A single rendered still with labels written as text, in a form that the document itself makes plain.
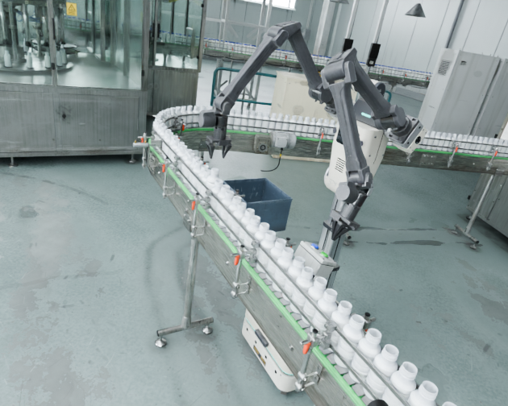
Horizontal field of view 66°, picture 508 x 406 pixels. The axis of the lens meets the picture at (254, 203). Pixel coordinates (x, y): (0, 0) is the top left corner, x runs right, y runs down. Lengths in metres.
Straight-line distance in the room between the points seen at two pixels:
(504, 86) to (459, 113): 0.85
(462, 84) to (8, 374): 7.05
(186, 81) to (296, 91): 2.12
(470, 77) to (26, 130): 6.51
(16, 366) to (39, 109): 2.84
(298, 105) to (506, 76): 3.77
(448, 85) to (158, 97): 4.79
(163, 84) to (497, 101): 5.70
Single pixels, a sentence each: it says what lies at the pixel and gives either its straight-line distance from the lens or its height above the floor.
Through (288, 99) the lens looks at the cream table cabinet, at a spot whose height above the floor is 0.89.
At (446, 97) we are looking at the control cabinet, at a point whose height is 1.16.
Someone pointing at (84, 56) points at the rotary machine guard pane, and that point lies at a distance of 4.65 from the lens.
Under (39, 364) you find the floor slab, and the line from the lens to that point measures 2.57.
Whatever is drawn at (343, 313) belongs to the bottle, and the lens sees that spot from 1.20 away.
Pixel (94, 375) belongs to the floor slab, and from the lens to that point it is 2.46.
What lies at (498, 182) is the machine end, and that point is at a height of 0.61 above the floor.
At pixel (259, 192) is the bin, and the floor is 0.85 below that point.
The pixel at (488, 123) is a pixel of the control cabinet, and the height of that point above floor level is 0.81.
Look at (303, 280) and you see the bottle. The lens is 1.30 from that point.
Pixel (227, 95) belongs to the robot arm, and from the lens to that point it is 1.73.
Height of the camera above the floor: 1.87
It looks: 25 degrees down
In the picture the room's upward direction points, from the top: 10 degrees clockwise
